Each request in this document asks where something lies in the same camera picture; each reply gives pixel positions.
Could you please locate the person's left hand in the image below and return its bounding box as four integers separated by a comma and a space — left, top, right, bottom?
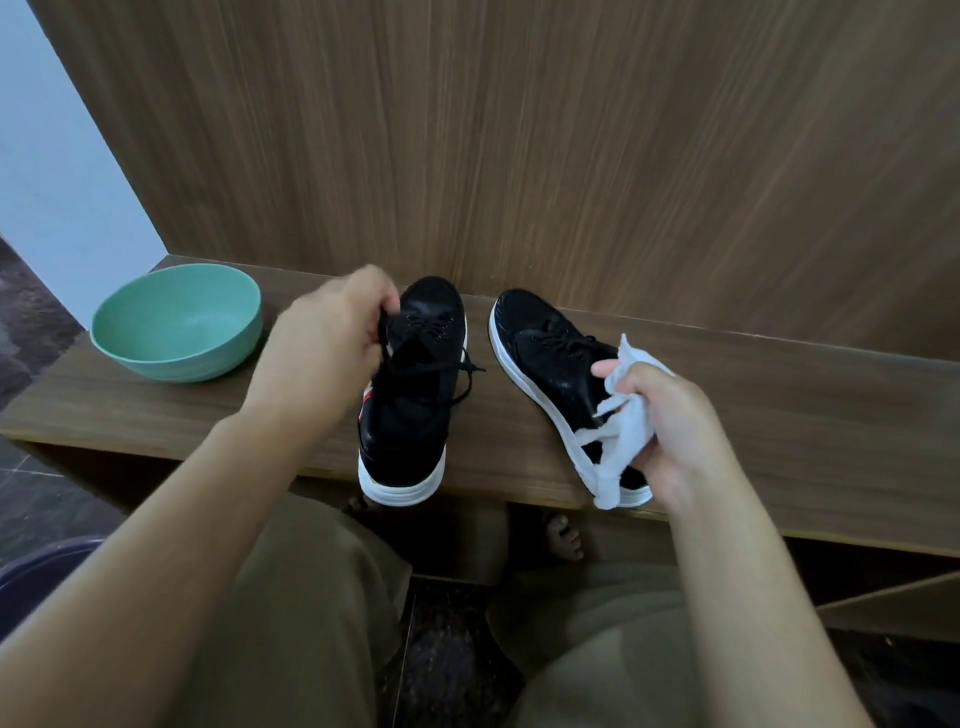
241, 264, 402, 451

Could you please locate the person's right hand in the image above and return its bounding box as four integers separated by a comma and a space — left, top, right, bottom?
591, 358, 741, 513

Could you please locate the white cloth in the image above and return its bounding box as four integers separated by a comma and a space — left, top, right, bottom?
571, 334, 676, 512

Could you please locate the black sneaker with red stripe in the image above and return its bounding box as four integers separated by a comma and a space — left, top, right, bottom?
357, 276, 486, 509

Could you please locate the person's left forearm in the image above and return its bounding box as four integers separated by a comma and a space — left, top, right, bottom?
0, 408, 318, 728

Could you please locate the person's right forearm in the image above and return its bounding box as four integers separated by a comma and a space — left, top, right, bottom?
663, 451, 876, 728

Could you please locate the black white-soled sneaker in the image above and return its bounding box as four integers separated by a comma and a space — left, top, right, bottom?
489, 288, 654, 510

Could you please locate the person's right foot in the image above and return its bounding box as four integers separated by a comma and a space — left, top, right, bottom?
545, 513, 585, 563

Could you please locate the green bowl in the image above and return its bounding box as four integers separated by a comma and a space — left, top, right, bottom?
90, 263, 264, 384

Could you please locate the wooden bench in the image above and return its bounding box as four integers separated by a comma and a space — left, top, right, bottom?
0, 255, 960, 646

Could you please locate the person's right leg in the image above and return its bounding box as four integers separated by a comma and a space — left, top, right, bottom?
487, 562, 710, 728

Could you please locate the person's leg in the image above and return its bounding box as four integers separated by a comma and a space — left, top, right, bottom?
487, 562, 710, 728
168, 493, 414, 728

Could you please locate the person's left leg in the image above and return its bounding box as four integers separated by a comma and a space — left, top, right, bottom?
168, 493, 414, 728

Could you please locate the wooden shelf board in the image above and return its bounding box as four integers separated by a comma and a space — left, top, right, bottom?
816, 570, 960, 645

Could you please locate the dark plastic basin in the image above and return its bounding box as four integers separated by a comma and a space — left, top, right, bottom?
0, 534, 108, 640

